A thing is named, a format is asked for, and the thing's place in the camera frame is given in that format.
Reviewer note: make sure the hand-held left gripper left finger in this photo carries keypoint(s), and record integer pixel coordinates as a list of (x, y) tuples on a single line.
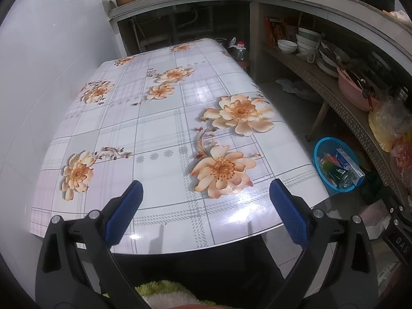
[(125, 212)]

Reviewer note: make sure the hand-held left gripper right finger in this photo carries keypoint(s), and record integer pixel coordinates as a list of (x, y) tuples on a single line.
[(289, 212)]

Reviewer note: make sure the blue plastic basket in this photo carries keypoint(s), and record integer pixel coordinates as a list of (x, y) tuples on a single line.
[(318, 161)]

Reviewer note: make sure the person's left forearm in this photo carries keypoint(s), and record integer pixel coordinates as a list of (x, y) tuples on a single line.
[(167, 294)]

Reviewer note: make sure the pink and white bag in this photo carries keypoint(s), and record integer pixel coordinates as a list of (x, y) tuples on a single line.
[(373, 215)]

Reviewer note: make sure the dark green bottle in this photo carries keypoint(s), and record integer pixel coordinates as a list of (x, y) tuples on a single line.
[(338, 175)]

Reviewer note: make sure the blue and white box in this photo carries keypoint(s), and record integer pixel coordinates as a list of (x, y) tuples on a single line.
[(349, 165)]

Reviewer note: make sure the orange plastic bag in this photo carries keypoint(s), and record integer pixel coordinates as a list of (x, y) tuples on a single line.
[(402, 157)]

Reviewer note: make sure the table with floral tablecloth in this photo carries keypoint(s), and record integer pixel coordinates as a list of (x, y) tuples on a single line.
[(161, 119)]

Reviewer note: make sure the yellow plastic bag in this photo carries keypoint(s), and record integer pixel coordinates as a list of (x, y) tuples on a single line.
[(383, 128)]

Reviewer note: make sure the crumpled white plastic bag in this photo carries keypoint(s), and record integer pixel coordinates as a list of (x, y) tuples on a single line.
[(296, 87)]

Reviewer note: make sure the pink plastic basin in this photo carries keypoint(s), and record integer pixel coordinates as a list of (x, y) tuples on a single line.
[(350, 91)]

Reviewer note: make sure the stack of plates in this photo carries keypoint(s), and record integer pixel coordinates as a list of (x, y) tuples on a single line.
[(326, 66)]

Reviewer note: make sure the white bowl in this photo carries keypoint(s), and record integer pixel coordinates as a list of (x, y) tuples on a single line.
[(287, 46)]

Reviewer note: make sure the oil bottle with red cap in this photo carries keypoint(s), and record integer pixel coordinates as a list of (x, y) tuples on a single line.
[(239, 53)]

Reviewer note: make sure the stack of bowls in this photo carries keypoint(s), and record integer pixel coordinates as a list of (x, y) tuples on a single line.
[(305, 40)]

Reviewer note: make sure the red seasoning packets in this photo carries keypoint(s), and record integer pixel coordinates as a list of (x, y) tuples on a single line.
[(275, 32)]

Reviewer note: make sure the pale pink bag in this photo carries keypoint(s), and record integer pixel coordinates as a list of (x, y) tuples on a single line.
[(399, 17)]

